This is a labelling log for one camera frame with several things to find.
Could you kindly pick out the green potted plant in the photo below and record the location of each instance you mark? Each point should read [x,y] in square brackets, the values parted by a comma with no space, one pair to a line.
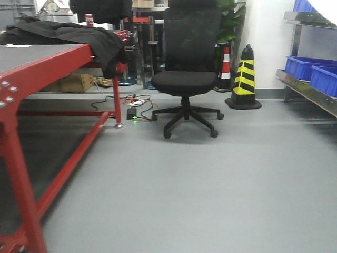
[233,17]

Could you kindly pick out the yellow black traffic cone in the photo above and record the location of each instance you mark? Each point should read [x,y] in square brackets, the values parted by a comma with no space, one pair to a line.
[243,92]

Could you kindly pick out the blue bin front right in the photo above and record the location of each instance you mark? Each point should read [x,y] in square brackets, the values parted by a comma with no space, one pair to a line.
[324,79]

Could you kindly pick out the steel shelf rack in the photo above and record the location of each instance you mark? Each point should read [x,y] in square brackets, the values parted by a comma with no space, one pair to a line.
[295,88]

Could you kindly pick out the red soda can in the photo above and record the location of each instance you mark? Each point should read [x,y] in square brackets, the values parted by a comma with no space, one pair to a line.
[89,20]

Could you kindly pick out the black power adapter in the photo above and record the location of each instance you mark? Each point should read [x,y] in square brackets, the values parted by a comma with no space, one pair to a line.
[131,114]

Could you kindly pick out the red metal workbench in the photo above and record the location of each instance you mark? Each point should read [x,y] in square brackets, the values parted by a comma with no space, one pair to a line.
[25,70]

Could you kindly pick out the blue bin on shelf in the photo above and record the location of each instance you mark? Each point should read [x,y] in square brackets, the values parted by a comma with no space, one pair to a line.
[301,67]

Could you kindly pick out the black office chair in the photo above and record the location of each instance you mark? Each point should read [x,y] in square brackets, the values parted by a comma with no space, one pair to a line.
[191,30]

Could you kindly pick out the red white traffic cone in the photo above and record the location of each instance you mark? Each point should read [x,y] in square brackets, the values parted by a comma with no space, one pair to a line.
[224,77]

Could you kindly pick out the black jacket on table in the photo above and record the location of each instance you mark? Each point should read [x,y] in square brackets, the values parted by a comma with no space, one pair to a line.
[106,45]

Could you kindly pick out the cardboard box under table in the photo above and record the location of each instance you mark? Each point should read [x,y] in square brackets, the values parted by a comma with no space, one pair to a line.
[72,83]

